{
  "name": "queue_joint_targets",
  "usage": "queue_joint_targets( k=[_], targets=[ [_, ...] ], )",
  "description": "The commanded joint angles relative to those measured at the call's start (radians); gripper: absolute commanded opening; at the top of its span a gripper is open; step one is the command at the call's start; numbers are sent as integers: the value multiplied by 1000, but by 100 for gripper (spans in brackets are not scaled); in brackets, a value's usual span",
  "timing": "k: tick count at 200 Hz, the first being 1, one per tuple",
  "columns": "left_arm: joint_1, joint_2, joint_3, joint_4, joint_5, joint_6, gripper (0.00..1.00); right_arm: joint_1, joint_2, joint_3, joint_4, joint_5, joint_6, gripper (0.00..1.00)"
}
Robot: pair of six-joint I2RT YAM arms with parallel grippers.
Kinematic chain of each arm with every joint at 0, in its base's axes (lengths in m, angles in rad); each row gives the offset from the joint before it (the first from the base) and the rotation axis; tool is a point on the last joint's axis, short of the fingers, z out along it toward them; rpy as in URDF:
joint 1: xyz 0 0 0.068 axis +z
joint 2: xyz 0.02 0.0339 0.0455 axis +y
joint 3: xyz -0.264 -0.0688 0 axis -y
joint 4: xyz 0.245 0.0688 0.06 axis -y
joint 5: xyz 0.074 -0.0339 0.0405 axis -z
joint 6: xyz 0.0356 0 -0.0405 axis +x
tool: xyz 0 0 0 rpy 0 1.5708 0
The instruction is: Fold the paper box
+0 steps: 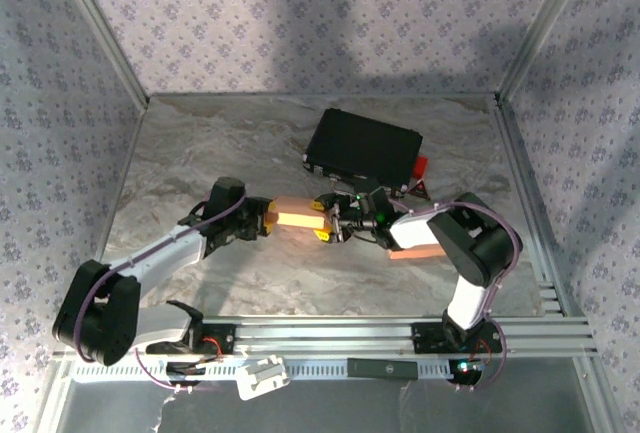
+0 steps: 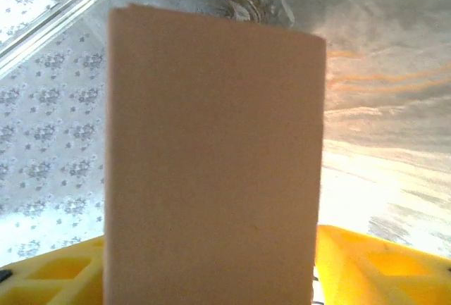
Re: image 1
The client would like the brown cardboard box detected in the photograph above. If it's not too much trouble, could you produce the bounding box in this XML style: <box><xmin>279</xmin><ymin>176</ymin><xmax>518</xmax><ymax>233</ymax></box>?
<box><xmin>267</xmin><ymin>195</ymin><xmax>327</xmax><ymax>232</ymax></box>
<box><xmin>388</xmin><ymin>245</ymin><xmax>446</xmax><ymax>262</ymax></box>

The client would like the black connector box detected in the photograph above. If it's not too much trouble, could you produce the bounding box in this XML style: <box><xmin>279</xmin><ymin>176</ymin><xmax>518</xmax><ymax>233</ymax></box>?
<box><xmin>165</xmin><ymin>360</ymin><xmax>221</xmax><ymax>387</ymax></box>

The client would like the black case with metal latches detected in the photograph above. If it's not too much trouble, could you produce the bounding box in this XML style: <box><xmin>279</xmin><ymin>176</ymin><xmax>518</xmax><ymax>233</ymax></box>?
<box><xmin>303</xmin><ymin>107</ymin><xmax>424</xmax><ymax>194</ymax></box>

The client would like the red block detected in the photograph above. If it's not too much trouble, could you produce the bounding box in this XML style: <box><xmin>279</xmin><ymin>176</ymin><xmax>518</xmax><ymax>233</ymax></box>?
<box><xmin>410</xmin><ymin>155</ymin><xmax>431</xmax><ymax>182</ymax></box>

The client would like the black flat bar device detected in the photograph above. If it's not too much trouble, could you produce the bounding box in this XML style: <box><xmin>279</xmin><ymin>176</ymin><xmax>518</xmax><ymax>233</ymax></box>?
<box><xmin>346</xmin><ymin>357</ymin><xmax>419</xmax><ymax>381</ymax></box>

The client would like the white plastic clip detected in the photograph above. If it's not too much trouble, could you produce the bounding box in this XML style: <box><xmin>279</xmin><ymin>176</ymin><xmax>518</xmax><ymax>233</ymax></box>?
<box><xmin>235</xmin><ymin>354</ymin><xmax>291</xmax><ymax>401</ymax></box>

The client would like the small circuit board green light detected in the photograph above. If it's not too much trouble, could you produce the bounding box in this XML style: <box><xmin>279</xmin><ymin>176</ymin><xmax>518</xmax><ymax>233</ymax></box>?
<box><xmin>448</xmin><ymin>358</ymin><xmax>487</xmax><ymax>385</ymax></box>

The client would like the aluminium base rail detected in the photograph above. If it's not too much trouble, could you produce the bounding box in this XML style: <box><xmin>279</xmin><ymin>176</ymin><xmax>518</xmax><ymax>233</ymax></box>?
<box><xmin>52</xmin><ymin>316</ymin><xmax>600</xmax><ymax>360</ymax></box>

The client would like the aluminium side rail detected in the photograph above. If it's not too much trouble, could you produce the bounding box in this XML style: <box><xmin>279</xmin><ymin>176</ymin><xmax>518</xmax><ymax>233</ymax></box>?
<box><xmin>74</xmin><ymin>95</ymin><xmax>151</xmax><ymax>299</ymax></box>
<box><xmin>492</xmin><ymin>95</ymin><xmax>589</xmax><ymax>319</ymax></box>

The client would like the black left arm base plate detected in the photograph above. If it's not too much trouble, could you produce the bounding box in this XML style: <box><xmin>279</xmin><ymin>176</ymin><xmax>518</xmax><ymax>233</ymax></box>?
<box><xmin>169</xmin><ymin>322</ymin><xmax>237</xmax><ymax>356</ymax></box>

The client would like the white slotted cable duct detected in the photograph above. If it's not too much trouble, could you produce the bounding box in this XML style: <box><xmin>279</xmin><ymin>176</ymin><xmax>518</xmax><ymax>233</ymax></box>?
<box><xmin>69</xmin><ymin>358</ymin><xmax>484</xmax><ymax>383</ymax></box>

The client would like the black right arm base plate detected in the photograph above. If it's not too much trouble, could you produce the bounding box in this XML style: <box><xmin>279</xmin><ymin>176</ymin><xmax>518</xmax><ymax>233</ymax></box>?
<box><xmin>410</xmin><ymin>320</ymin><xmax>504</xmax><ymax>355</ymax></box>

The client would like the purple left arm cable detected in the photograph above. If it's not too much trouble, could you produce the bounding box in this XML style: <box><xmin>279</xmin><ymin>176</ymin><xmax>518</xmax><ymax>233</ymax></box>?
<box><xmin>71</xmin><ymin>191</ymin><xmax>249</xmax><ymax>397</ymax></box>

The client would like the aluminium frame post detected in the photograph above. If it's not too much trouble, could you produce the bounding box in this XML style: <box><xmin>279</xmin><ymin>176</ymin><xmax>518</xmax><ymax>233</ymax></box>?
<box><xmin>494</xmin><ymin>0</ymin><xmax>600</xmax><ymax>104</ymax></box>
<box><xmin>49</xmin><ymin>0</ymin><xmax>151</xmax><ymax>109</ymax></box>

